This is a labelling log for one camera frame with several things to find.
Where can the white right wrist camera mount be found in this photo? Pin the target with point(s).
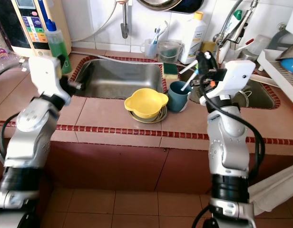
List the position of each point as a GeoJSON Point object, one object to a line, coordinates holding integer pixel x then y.
{"type": "Point", "coordinates": [237, 76]}

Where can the clear plastic tumbler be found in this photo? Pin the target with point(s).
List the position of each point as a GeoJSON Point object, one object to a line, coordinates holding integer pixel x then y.
{"type": "Point", "coordinates": [260, 43]}

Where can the dark steel pan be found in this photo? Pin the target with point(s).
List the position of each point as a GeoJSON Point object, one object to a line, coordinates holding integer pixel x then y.
{"type": "Point", "coordinates": [287, 42]}

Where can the plain yellow sponge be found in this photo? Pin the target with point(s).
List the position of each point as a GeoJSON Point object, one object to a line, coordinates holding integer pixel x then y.
{"type": "Point", "coordinates": [208, 50]}

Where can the stainless steel double sink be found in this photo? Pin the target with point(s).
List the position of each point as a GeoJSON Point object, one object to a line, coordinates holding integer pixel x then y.
{"type": "Point", "coordinates": [118, 78]}

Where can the white detergent bottle yellow cap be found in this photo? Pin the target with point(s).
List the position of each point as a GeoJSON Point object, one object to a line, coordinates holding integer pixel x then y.
{"type": "Point", "coordinates": [193, 38]}

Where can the chrome sink faucet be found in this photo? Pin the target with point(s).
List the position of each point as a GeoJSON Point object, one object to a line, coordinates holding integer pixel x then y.
{"type": "Point", "coordinates": [237, 26]}

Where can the green yellow scouring sponge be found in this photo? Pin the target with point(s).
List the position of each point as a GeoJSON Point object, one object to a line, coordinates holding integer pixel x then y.
{"type": "Point", "coordinates": [170, 70]}

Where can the steel pot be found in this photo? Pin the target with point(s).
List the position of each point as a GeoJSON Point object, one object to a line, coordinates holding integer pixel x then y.
{"type": "Point", "coordinates": [244, 99]}

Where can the clear plastic bucket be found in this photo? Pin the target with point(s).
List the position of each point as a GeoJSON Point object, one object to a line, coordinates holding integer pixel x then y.
{"type": "Point", "coordinates": [170, 52]}

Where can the clear plastic toothbrush cup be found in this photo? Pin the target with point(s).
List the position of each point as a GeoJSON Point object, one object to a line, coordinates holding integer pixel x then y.
{"type": "Point", "coordinates": [149, 50]}

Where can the shallow steel dish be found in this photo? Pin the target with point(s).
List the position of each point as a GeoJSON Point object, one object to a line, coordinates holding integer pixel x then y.
{"type": "Point", "coordinates": [150, 120]}

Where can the small steel cup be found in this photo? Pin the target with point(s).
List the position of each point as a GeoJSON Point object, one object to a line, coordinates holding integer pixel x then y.
{"type": "Point", "coordinates": [246, 56]}

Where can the green dish soap bottle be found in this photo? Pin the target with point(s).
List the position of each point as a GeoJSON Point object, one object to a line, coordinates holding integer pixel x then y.
{"type": "Point", "coordinates": [57, 45]}

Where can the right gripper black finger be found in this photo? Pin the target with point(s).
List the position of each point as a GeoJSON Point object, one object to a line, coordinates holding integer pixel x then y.
{"type": "Point", "coordinates": [210, 61]}
{"type": "Point", "coordinates": [200, 63]}

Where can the blue plastic bowl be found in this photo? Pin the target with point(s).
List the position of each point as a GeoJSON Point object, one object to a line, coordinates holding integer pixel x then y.
{"type": "Point", "coordinates": [290, 65]}

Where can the hanging steel wok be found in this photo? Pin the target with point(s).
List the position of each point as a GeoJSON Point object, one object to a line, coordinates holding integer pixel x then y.
{"type": "Point", "coordinates": [158, 4]}

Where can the chrome wall tap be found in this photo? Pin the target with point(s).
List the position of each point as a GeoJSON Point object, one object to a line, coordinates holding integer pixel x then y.
{"type": "Point", "coordinates": [125, 21]}

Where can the beige water ionizer appliance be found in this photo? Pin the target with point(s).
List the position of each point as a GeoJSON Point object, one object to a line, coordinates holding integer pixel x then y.
{"type": "Point", "coordinates": [32, 28]}

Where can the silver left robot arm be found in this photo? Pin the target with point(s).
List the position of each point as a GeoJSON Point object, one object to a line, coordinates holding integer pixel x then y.
{"type": "Point", "coordinates": [32, 142]}

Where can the red white utensil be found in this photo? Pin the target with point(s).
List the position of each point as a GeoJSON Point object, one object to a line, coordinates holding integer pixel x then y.
{"type": "Point", "coordinates": [246, 43]}

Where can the yellow plastic bowl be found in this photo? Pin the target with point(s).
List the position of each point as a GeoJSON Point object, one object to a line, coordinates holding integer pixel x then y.
{"type": "Point", "coordinates": [145, 102]}

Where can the pale wooden spatula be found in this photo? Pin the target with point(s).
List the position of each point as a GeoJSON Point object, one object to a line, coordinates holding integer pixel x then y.
{"type": "Point", "coordinates": [266, 80]}

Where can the clear packet pink label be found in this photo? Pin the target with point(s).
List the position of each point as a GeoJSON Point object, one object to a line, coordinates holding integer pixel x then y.
{"type": "Point", "coordinates": [1, 53]}

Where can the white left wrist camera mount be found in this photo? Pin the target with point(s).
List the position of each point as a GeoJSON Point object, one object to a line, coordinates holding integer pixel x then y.
{"type": "Point", "coordinates": [46, 76]}

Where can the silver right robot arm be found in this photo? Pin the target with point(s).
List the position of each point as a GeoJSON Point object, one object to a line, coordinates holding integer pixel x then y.
{"type": "Point", "coordinates": [229, 142]}

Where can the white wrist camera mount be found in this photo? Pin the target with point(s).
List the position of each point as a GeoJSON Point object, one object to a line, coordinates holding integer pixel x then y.
{"type": "Point", "coordinates": [237, 76]}
{"type": "Point", "coordinates": [46, 76]}

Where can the blue-grey plastic cup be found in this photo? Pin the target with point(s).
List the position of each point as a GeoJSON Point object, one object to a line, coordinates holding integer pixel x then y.
{"type": "Point", "coordinates": [179, 99]}

